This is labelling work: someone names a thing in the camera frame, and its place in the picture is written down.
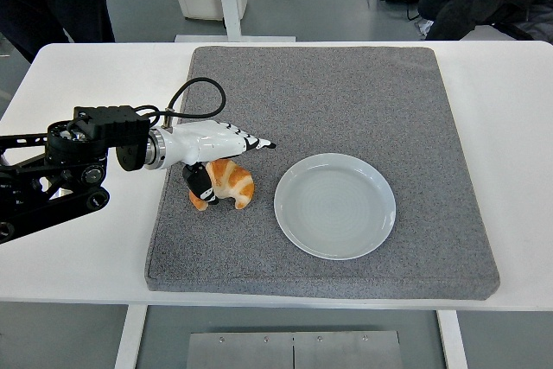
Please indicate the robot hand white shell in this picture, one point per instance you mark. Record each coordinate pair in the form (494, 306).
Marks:
(203, 142)

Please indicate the croissant bread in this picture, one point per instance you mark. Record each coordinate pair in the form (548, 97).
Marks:
(237, 183)

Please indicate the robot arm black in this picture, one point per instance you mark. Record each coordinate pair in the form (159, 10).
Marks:
(112, 127)

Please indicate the pale grey round plate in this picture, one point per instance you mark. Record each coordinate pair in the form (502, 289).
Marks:
(334, 209)

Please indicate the grey metal plate with screws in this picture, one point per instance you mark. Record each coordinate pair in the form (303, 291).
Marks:
(242, 351)

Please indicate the grey fabric mat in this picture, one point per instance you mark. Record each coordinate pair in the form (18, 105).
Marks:
(302, 84)

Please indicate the white table leg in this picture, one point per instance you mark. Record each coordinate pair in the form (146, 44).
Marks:
(453, 341)
(129, 339)

